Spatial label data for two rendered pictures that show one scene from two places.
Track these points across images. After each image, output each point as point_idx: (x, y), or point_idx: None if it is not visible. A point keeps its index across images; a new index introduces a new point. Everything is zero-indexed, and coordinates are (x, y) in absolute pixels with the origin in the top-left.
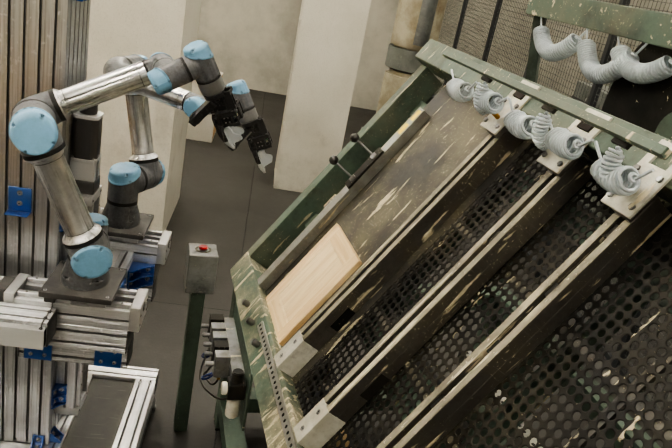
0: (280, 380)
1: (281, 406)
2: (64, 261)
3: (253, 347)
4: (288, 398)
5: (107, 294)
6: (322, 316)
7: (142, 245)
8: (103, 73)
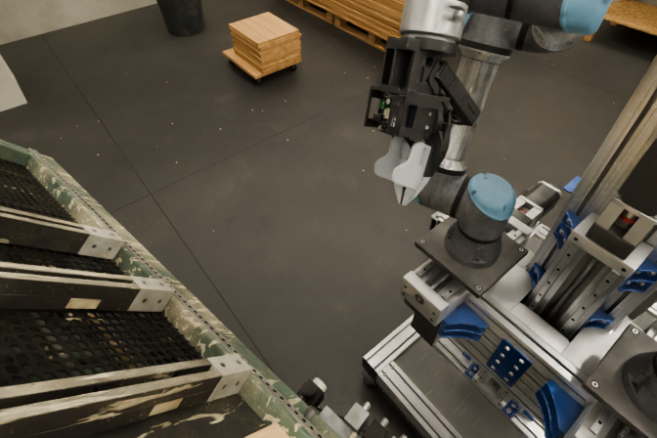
0: (228, 352)
1: (207, 325)
2: (523, 250)
3: (314, 419)
4: (203, 330)
5: (428, 244)
6: (182, 368)
7: (592, 407)
8: None
